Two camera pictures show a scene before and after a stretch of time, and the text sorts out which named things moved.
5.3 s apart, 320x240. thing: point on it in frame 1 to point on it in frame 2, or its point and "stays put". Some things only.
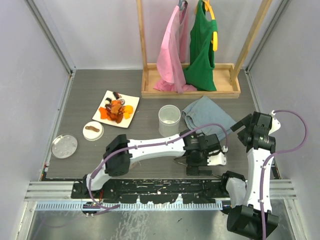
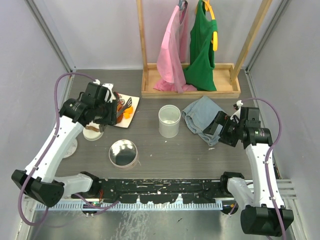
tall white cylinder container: x=169 y=120 stays put
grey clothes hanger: x=180 y=4 stays put
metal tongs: x=182 y=160 to x=128 y=103
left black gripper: x=193 y=167 to x=111 y=119
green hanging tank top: x=200 y=75 stays put
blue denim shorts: x=203 y=111 stays put
